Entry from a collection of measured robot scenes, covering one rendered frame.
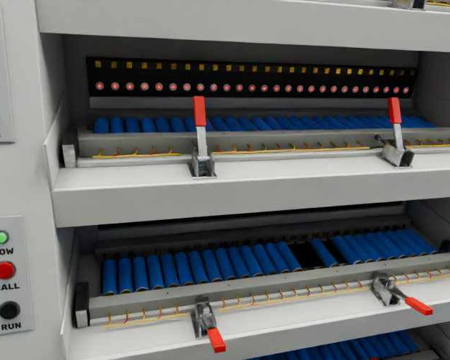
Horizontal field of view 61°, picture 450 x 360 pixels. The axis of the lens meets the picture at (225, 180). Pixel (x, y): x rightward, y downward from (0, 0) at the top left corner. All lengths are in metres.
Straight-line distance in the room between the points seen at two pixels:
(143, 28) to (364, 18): 0.25
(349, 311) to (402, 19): 0.38
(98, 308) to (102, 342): 0.04
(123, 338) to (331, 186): 0.31
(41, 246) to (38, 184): 0.06
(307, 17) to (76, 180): 0.31
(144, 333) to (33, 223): 0.19
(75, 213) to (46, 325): 0.12
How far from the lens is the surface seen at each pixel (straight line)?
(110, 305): 0.50
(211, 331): 0.46
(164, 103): 0.58
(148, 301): 0.50
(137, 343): 0.49
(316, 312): 0.55
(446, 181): 0.60
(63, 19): 0.42
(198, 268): 0.55
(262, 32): 0.45
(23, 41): 0.41
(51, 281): 0.44
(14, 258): 0.44
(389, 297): 0.59
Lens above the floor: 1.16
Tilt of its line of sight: 10 degrees down
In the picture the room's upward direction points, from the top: straight up
